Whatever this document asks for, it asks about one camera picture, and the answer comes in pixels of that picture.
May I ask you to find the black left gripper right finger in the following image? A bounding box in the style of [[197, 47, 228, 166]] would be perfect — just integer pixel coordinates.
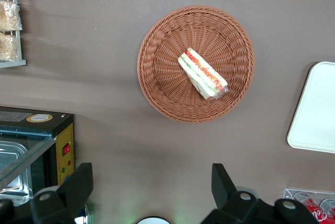
[[200, 163, 320, 224]]

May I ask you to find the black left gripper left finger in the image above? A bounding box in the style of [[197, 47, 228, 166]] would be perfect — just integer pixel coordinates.
[[0, 162, 94, 224]]

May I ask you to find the plastic-wrapped triangle sandwich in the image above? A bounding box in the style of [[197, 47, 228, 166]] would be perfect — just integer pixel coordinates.
[[177, 47, 229, 101]]

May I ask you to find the cream white plastic tray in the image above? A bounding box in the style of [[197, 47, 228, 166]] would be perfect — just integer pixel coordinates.
[[286, 61, 335, 154]]

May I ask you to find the round brown wicker basket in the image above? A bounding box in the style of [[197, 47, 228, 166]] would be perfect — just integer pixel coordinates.
[[137, 5, 255, 125]]

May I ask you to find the black yellow food warmer cabinet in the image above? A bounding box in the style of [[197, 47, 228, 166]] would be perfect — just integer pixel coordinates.
[[0, 106, 75, 207]]

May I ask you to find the clear acrylic can holder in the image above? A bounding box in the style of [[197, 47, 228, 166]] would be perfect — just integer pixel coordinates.
[[283, 187, 335, 224]]

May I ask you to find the stainless steel pan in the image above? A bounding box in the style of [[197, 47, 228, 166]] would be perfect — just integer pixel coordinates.
[[0, 140, 34, 207]]

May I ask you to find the white round disc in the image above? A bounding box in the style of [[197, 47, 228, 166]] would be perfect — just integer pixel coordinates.
[[136, 216, 172, 224]]

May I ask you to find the red cola can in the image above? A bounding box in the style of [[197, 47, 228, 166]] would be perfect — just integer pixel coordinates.
[[320, 198, 335, 219], [293, 192, 335, 224]]

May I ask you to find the bagged bread in clear wrap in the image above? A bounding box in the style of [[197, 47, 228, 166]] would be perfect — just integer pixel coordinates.
[[0, 0, 23, 32], [0, 32, 19, 62]]

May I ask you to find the white wire display rack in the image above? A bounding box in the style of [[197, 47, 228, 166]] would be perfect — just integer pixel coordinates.
[[0, 0, 27, 69]]

